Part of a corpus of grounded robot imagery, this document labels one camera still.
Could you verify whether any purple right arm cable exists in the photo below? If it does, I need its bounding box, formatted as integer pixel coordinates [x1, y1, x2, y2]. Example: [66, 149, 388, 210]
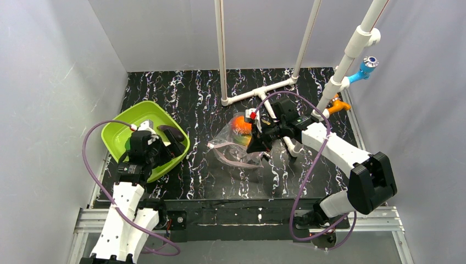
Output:
[254, 91, 358, 251]

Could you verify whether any clear zip top bag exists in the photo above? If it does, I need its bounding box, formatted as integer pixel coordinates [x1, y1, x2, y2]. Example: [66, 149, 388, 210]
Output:
[207, 112, 265, 169]

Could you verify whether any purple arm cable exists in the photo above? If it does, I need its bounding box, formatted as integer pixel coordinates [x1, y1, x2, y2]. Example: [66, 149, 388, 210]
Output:
[254, 91, 358, 251]
[81, 120, 182, 257]

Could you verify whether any blue tap valve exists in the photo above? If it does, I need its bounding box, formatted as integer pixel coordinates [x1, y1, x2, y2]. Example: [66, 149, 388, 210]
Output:
[348, 56, 379, 84]

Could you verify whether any orange tap valve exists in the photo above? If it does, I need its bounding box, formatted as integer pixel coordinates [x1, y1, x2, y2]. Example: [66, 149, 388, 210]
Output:
[327, 94, 352, 115]

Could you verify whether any yellow green fake mango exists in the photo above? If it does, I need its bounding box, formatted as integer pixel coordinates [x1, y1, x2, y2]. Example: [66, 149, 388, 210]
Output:
[232, 135, 251, 147]

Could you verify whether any aluminium frame rail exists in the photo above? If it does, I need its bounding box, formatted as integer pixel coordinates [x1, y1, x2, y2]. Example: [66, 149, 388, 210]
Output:
[65, 207, 416, 264]

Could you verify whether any white PVC pipe frame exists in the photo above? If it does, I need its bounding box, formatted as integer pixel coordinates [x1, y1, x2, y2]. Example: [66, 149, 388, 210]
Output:
[214, 0, 390, 158]

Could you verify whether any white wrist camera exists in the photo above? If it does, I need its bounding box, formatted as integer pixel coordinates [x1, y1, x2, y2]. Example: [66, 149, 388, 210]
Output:
[244, 108, 262, 134]
[130, 119, 160, 139]

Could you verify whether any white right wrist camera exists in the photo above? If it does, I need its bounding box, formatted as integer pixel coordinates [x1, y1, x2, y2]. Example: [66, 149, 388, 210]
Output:
[244, 108, 262, 134]

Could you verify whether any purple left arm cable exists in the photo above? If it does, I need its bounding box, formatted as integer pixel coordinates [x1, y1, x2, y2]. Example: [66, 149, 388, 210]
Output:
[81, 120, 182, 257]

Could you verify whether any orange fake fruit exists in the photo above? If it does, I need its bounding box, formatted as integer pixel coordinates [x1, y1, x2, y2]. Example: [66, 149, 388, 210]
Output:
[231, 115, 252, 135]

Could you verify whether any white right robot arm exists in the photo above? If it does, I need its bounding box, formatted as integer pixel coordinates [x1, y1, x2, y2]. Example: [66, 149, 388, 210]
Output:
[245, 97, 397, 221]

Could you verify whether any purple fake eggplant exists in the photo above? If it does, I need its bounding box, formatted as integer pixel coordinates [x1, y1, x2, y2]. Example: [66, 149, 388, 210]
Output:
[157, 125, 185, 142]

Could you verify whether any lime green plastic basin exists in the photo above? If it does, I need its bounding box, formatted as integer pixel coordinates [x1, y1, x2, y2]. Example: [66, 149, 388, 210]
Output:
[101, 101, 190, 186]

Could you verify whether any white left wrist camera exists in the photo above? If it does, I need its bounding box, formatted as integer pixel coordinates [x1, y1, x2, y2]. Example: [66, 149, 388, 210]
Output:
[130, 119, 160, 139]

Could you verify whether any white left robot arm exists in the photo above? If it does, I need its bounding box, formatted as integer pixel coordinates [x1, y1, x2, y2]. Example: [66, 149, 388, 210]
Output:
[79, 182, 181, 263]

